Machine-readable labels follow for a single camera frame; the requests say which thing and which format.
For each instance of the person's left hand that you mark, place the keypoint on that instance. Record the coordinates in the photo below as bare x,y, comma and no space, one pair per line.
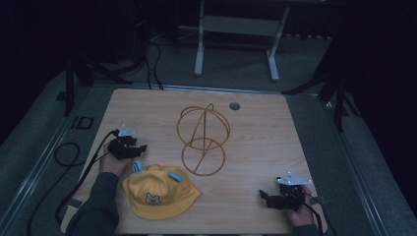
112,164

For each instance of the white metal desk frame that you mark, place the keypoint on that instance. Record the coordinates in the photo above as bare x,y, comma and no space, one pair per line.
239,39

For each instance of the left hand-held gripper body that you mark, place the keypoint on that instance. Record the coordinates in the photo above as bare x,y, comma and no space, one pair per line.
123,146

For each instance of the yellow bucket hat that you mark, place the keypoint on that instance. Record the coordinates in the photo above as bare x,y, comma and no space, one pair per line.
159,191

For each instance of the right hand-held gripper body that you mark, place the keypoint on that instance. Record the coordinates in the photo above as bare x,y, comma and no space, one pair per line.
290,193

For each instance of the grey table grommet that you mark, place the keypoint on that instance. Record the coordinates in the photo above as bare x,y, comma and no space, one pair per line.
234,106

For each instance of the black tripod stand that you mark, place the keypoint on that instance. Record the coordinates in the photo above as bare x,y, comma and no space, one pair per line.
88,65
331,82

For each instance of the person's right hand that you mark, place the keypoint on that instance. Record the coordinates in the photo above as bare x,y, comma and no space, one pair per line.
302,213

